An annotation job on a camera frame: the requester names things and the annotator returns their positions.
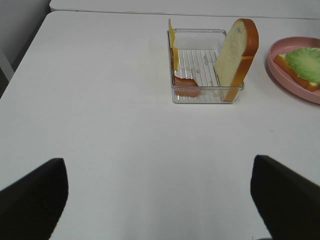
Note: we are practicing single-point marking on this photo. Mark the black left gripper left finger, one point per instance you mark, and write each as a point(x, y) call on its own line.
point(31, 207)

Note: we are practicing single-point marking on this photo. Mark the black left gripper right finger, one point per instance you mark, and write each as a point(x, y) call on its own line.
point(288, 203)

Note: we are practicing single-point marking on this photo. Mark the green lettuce leaf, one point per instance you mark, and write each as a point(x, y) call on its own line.
point(305, 62)

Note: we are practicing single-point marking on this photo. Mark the bread slice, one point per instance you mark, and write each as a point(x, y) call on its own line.
point(235, 59)
point(283, 64)

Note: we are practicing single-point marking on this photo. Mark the pink wavy bacon strip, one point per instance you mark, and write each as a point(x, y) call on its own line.
point(187, 87)

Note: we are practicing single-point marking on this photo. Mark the pink round plate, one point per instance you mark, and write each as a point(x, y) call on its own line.
point(283, 46)

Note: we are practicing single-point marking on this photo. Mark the left clear plastic tray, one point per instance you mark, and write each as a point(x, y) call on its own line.
point(198, 51)

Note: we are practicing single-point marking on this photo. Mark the yellow cheese slice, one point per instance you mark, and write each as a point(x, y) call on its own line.
point(175, 51)

